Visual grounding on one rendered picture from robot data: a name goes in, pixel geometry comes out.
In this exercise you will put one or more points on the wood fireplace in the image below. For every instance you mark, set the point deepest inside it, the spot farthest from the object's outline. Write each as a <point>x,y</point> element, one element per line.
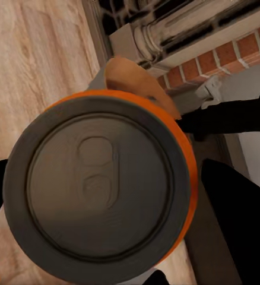
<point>159,35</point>

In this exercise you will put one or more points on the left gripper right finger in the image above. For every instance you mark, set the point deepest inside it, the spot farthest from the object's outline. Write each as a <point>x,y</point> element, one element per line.
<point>236,203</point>

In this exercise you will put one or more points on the trash can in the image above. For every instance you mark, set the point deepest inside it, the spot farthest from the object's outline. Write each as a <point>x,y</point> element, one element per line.
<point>125,75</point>

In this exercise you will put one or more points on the cabinet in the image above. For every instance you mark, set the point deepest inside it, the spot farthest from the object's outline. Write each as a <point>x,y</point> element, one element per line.
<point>210,256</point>

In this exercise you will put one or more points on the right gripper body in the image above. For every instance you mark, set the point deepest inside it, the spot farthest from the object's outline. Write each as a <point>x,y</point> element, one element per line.
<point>217,119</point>

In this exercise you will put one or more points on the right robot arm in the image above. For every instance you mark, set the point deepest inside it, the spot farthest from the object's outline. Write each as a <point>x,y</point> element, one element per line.
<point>215,117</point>

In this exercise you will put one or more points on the can of soda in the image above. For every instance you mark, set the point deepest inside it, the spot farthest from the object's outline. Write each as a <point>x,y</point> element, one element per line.
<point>101,187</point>

